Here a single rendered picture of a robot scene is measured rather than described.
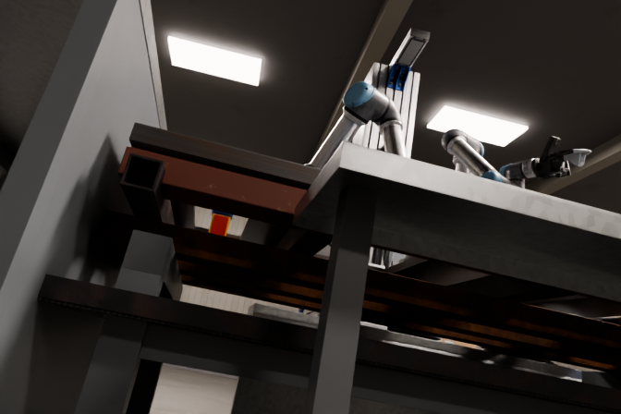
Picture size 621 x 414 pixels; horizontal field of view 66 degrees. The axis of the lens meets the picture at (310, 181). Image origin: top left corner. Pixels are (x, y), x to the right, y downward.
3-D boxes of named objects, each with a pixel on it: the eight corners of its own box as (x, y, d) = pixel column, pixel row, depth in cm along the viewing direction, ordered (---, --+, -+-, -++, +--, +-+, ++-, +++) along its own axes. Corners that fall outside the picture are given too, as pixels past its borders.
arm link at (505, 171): (508, 188, 209) (508, 169, 212) (531, 182, 200) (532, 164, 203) (497, 181, 205) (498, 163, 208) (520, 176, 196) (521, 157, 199)
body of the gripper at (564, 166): (572, 175, 187) (542, 180, 197) (570, 153, 190) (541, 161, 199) (562, 170, 183) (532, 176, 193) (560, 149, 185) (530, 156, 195)
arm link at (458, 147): (442, 116, 225) (503, 172, 186) (457, 126, 231) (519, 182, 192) (427, 137, 229) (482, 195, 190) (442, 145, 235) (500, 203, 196)
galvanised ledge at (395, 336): (615, 386, 168) (614, 377, 170) (252, 312, 149) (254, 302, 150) (574, 382, 187) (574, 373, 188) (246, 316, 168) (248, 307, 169)
